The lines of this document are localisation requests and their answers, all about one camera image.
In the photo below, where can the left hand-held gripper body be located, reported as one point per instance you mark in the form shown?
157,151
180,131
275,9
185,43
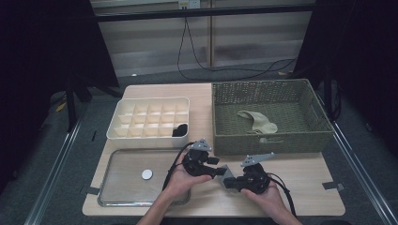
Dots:
195,164

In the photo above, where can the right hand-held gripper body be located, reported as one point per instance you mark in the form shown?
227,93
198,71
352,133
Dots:
255,181

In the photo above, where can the grey sock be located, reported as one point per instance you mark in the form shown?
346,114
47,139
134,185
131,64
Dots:
226,172

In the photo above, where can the black sock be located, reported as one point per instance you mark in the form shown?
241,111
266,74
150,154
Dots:
180,130

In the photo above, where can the clear box lid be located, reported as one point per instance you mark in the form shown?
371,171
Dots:
147,174

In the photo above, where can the cream divided storage box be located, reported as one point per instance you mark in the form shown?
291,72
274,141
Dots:
150,140

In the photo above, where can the cream sock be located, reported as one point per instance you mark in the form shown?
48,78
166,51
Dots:
261,125

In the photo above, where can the green woven basket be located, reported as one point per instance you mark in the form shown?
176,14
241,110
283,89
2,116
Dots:
297,118

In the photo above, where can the person's left hand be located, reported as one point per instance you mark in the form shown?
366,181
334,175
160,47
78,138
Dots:
181,184

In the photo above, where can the person's right hand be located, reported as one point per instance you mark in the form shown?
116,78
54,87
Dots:
269,201

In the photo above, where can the grey tape piece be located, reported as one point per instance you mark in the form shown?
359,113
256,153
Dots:
92,190
333,186

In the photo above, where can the black floor tape strip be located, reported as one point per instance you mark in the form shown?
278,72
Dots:
94,135

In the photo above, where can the yellow floor scrap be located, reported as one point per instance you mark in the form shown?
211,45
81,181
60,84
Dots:
282,73
61,107

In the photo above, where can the black stand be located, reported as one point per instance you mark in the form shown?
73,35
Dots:
71,106

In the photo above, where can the black horizontal bar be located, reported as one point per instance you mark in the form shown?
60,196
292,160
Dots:
203,12

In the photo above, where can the black curtain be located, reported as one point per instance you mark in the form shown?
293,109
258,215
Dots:
363,47
37,62

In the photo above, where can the metal floor rail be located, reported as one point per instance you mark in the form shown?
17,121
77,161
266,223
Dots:
53,178
359,175

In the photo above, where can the white wall outlet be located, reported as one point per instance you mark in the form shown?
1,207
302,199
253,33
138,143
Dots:
189,4

